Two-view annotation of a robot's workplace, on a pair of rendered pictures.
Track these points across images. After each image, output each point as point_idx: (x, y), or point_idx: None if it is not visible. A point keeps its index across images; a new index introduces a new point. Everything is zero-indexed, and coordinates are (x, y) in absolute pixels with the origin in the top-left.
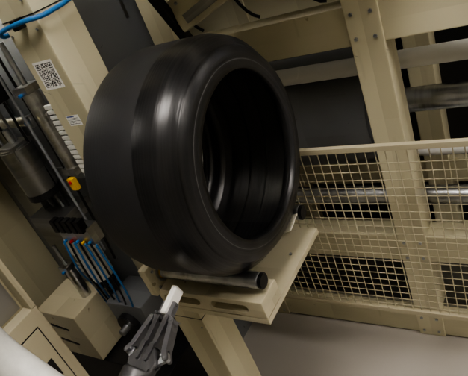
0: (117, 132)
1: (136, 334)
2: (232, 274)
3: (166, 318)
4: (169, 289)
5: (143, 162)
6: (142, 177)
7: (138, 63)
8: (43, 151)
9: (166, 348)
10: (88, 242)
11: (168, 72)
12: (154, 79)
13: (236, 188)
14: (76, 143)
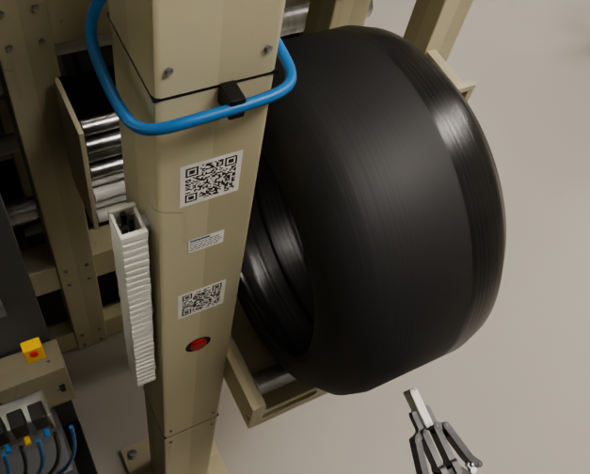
0: (445, 244)
1: (423, 469)
2: None
3: (439, 427)
4: (273, 404)
5: (490, 269)
6: (486, 287)
7: (394, 119)
8: None
9: (471, 454)
10: (45, 433)
11: (473, 133)
12: (466, 149)
13: None
14: (173, 278)
